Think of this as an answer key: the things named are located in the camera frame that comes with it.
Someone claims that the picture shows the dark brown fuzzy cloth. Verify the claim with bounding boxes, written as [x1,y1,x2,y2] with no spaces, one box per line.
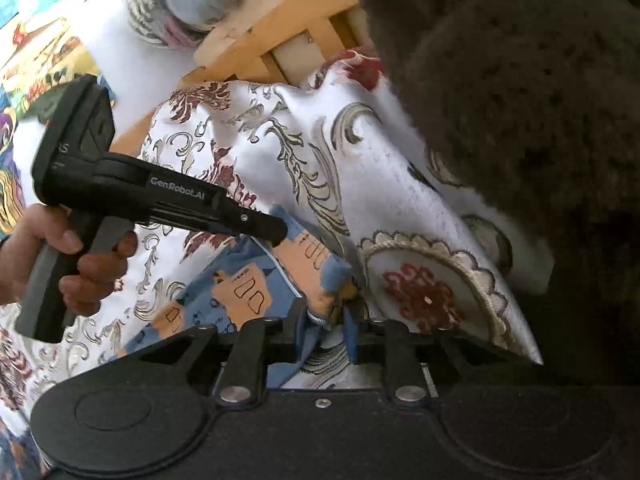
[357,0,640,392]

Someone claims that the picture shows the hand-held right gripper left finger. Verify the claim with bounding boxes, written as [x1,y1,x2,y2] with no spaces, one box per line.
[120,300,307,407]

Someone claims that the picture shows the blue pants with orange cars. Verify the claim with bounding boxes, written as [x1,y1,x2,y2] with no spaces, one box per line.
[122,205,363,392]

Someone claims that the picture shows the person's left hand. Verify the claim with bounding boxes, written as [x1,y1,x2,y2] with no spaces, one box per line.
[0,204,139,317]

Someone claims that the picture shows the wooden bed frame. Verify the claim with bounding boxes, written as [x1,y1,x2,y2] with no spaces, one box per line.
[107,0,373,157]

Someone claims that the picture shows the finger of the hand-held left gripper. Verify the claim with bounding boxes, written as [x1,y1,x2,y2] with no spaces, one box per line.
[149,192,289,249]

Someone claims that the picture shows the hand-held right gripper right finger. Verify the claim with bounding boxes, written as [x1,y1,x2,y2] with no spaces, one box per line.
[342,307,543,403]

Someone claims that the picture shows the landscape wall poster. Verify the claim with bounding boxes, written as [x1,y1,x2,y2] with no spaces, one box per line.
[0,12,119,122]

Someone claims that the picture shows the white floral blanket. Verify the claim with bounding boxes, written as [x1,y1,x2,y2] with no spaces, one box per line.
[0,50,556,480]

